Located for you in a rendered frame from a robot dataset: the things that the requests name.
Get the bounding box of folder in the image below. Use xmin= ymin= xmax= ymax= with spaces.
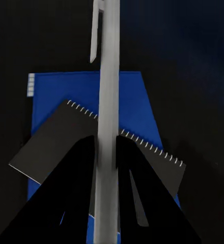
xmin=18 ymin=71 xmax=182 ymax=244

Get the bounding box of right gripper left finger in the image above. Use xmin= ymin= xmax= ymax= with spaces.
xmin=0 ymin=135 xmax=95 ymax=244

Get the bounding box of notebook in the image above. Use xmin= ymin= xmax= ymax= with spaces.
xmin=9 ymin=99 xmax=187 ymax=233

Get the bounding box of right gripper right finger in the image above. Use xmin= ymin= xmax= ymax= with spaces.
xmin=118 ymin=135 xmax=203 ymax=244

